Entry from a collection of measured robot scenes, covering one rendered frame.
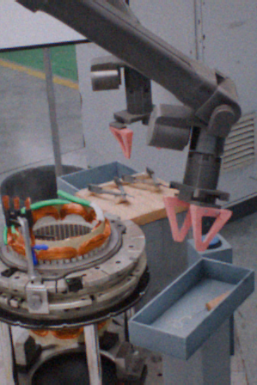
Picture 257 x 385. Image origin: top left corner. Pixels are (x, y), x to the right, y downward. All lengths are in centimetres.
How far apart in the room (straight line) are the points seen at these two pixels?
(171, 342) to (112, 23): 51
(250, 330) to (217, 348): 182
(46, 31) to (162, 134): 124
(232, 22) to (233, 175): 75
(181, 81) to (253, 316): 219
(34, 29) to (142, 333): 135
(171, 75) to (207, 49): 248
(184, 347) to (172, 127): 35
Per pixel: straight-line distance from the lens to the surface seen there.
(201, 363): 141
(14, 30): 250
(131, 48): 122
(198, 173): 132
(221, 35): 377
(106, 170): 200
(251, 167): 410
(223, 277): 152
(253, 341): 321
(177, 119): 130
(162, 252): 178
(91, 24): 120
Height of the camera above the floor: 178
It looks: 22 degrees down
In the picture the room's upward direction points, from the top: 5 degrees counter-clockwise
